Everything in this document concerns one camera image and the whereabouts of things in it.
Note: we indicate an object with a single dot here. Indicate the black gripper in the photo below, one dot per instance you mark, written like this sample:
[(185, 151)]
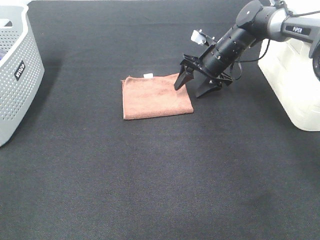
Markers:
[(211, 64)]

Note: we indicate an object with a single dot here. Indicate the orange-brown towel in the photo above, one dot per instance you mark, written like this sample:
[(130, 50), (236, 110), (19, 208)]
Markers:
[(144, 98)]

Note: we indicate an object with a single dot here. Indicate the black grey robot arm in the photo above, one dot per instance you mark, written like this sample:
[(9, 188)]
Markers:
[(254, 23)]

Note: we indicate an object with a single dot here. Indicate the white plastic storage bin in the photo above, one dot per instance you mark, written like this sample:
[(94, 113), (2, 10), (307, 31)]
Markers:
[(289, 71)]

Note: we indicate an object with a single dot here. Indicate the black table mat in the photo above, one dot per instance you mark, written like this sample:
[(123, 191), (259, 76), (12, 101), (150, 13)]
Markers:
[(234, 169)]

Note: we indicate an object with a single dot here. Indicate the grey perforated laundry basket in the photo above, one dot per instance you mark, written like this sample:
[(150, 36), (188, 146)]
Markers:
[(21, 67)]

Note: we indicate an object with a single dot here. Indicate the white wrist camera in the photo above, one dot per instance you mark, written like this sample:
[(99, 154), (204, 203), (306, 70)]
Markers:
[(201, 38)]

